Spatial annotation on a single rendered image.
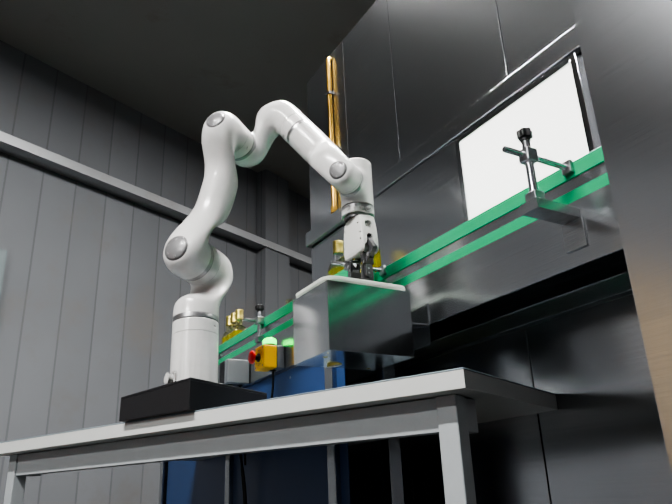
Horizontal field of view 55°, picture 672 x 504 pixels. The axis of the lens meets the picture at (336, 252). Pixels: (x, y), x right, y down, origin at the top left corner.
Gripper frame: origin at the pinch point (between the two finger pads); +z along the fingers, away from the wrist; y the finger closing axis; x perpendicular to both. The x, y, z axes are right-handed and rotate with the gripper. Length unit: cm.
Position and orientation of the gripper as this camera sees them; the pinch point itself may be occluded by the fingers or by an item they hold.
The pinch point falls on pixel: (361, 277)
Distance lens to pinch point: 158.7
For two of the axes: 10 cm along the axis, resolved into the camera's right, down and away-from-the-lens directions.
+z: 0.4, 9.3, -3.6
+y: -4.6, 3.4, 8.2
